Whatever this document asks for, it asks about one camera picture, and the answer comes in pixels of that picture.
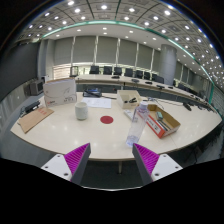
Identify flat round red coaster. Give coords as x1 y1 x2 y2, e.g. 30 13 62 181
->
99 115 115 125

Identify white remote control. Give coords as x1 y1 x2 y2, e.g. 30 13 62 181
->
123 109 135 121

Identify black desk phone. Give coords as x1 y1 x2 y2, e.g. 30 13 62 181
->
83 87 103 99

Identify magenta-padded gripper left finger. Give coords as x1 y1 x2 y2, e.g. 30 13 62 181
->
40 142 92 186

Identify white copy paper package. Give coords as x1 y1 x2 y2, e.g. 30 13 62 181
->
42 78 78 108

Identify clear plastic water bottle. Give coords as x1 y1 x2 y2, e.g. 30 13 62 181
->
125 100 150 148

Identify group of round ceiling lights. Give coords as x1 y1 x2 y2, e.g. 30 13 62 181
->
19 0 224 88

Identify grey box monitor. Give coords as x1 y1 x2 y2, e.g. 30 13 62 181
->
29 79 45 97

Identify brown cardboard sheet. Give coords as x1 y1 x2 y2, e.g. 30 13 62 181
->
17 106 55 135

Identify white printed paper sheet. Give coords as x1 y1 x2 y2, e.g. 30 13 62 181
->
80 96 113 110

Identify row of black office chairs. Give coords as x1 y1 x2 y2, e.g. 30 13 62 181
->
89 65 166 84

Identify bundle of dark pens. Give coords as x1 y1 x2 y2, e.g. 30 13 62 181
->
158 119 172 132

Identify black desk microphone base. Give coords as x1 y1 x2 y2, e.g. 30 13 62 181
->
182 102 193 112

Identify long curved conference desk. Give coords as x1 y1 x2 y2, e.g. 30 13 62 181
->
74 73 214 111

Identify brown cardboard box red side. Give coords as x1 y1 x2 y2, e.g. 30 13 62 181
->
145 103 182 139

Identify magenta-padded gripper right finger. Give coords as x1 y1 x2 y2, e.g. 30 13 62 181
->
131 142 184 186

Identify beige open cardboard box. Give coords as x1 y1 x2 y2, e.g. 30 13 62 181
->
116 89 144 110

